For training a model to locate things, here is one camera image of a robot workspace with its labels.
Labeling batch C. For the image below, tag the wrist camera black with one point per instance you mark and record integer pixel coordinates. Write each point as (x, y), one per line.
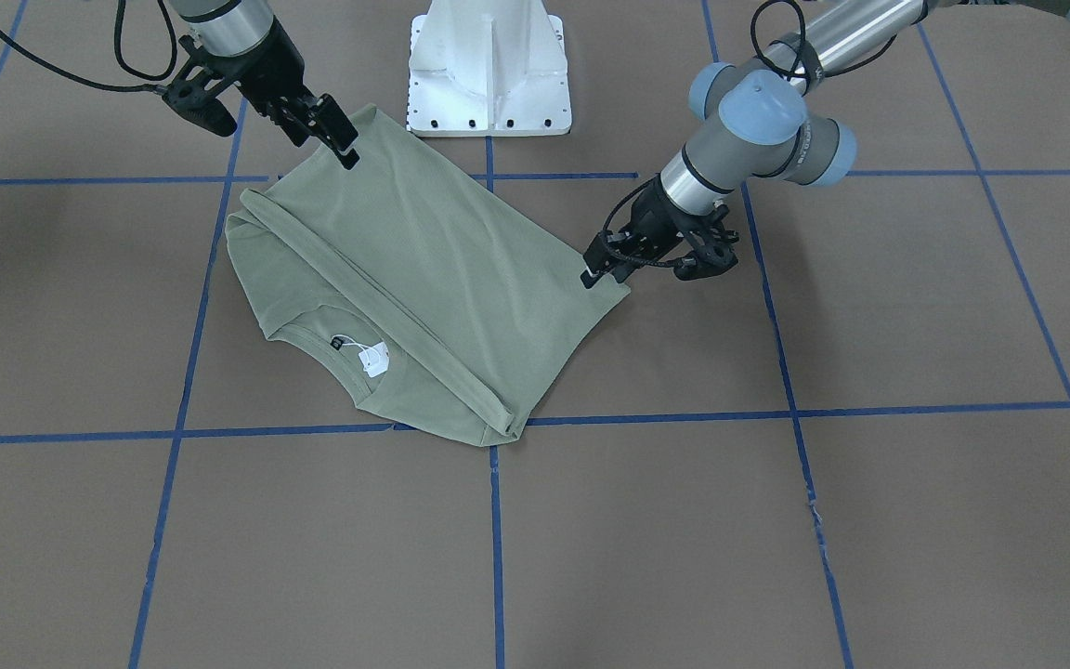
(194, 94)
(711, 245)

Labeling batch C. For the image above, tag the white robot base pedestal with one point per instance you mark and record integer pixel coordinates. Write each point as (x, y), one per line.
(488, 69)

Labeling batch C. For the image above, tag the olive green long-sleeve shirt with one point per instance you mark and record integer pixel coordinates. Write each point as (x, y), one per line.
(480, 308)

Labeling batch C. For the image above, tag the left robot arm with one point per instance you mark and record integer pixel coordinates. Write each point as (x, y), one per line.
(754, 122)

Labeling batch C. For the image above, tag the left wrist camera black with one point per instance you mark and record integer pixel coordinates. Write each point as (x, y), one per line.
(711, 245)

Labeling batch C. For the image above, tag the white paper hang tag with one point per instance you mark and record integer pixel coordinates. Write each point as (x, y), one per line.
(375, 360)

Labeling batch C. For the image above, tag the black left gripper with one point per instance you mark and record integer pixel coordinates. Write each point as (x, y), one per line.
(660, 210)

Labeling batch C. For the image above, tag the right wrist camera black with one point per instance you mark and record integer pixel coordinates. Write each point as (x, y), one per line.
(194, 94)

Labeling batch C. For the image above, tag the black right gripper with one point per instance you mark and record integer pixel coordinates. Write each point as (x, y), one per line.
(266, 69)

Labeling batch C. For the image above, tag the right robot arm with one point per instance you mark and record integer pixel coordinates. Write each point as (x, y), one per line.
(242, 44)

